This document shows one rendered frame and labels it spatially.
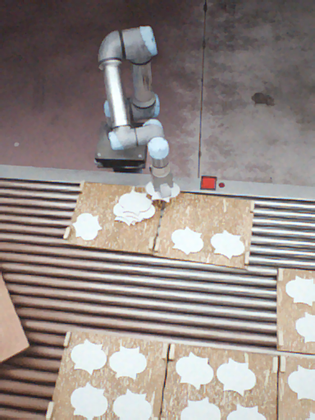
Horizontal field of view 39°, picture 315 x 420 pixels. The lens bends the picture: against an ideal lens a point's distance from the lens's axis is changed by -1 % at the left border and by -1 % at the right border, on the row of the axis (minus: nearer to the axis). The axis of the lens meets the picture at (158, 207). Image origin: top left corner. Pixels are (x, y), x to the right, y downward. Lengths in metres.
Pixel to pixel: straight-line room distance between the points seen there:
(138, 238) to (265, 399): 0.84
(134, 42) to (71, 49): 2.70
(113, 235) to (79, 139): 1.78
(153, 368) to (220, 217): 0.73
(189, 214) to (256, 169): 1.44
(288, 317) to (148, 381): 0.61
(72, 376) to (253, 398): 0.69
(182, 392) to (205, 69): 3.03
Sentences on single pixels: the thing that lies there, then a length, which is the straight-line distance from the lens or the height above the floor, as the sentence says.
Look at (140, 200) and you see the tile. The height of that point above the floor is 0.99.
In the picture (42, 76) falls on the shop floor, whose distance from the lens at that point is 4.38.
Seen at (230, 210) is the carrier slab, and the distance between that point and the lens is 2.11.
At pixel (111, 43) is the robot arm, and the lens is 1.92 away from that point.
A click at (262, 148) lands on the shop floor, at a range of 3.58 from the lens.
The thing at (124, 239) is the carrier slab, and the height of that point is 0.94.
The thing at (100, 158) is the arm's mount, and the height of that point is 0.95.
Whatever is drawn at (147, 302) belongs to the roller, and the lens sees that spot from 1.93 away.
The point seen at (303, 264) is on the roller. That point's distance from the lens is 2.05.
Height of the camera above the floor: 2.72
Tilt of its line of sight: 57 degrees down
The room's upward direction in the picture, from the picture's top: 7 degrees counter-clockwise
